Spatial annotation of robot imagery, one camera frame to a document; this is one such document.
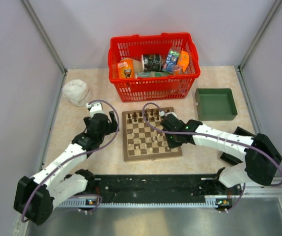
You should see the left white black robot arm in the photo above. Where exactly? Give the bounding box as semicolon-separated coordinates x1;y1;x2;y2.
13;110;119;225

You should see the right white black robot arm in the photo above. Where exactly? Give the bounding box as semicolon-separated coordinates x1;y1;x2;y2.
161;113;282;195

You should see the wooden chess board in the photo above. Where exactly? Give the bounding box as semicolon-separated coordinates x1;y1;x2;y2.
122;110;182;162

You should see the white crumpled cloth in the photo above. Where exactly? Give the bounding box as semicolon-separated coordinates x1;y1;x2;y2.
62;79;91;107

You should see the green plastic tray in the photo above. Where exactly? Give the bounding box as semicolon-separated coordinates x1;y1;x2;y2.
195;88;238;121

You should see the black stand block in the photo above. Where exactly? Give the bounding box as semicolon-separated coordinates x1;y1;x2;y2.
220;126;255;166

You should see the orange razor package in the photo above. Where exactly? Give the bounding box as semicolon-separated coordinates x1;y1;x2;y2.
117;58;135;79

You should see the green pouch package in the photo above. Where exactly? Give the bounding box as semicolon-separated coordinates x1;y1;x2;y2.
136;71;169;78

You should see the red plastic shopping basket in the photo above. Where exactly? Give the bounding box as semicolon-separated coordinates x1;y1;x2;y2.
108;32;200;102

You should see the blue snack package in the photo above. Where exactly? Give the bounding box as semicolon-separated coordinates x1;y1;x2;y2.
162;46;181;73

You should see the orange carton package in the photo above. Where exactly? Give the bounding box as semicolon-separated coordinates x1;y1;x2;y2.
173;50;189;75

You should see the black printed can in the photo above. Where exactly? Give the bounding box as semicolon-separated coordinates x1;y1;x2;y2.
141;54;162;72

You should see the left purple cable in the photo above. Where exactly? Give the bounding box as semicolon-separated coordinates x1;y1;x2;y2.
20;99;120;223

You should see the purple cable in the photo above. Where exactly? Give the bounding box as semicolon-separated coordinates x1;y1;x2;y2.
20;99;120;223
141;102;282;186

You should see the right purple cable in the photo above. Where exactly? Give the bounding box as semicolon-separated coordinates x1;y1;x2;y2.
141;102;282;186

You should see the black mounting base rail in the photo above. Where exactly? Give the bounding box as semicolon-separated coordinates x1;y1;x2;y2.
78;174;239;204

